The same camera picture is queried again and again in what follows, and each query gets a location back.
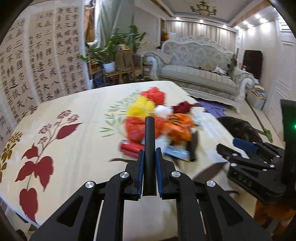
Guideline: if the dark red mesh bag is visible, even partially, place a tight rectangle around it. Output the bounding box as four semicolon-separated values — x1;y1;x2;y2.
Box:
173;101;193;114

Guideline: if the wooden plant stand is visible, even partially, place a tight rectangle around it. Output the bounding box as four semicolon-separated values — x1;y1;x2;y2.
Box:
104;50;144;84

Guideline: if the purple cloth on floor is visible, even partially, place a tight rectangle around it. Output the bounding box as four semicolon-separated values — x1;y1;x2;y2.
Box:
198;100;227;118

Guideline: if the white potted plant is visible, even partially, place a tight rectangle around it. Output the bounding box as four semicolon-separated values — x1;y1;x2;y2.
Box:
78;28;128;65

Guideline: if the tall green plant grey pot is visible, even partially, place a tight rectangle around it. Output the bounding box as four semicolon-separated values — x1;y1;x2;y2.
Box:
129;25;147;68

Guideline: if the floral cream tablecloth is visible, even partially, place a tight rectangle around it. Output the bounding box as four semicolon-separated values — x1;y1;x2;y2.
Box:
1;81;256;237

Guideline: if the black trash bag bin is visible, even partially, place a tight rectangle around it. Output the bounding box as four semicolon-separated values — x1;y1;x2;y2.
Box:
217;116;262;143

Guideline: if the red-orange plastic bag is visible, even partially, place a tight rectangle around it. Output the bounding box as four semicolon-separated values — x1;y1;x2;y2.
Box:
125;116;165;144

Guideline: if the orange snack wrapper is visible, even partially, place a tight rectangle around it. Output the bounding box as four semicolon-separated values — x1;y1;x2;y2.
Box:
162;113;195;143

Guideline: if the dark cabinet by wall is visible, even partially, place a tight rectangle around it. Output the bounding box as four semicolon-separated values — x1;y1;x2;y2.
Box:
243;50;263;80

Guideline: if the light blue box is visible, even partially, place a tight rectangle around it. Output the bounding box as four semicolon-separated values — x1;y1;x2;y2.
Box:
164;145;190;161

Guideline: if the red-orange foam net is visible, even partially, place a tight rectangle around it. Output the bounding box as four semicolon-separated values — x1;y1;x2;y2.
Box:
140;86;166;105

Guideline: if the grey storage box with magazines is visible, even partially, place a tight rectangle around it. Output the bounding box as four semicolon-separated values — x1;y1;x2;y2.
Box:
246;84;267;109

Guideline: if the calligraphy folding screen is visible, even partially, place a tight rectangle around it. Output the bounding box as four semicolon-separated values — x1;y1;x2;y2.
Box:
1;1;90;148

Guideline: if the ornate grey sofa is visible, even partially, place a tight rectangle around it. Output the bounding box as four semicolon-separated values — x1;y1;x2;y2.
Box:
144;36;255;110

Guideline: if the white crumpled plastic bag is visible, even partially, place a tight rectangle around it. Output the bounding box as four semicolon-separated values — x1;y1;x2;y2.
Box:
154;105;174;119

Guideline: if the yellow foam net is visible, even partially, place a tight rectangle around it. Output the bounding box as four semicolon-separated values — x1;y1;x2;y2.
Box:
126;96;156;119

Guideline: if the red spray can black cap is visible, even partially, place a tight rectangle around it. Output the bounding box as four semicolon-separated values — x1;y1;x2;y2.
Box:
123;116;157;201

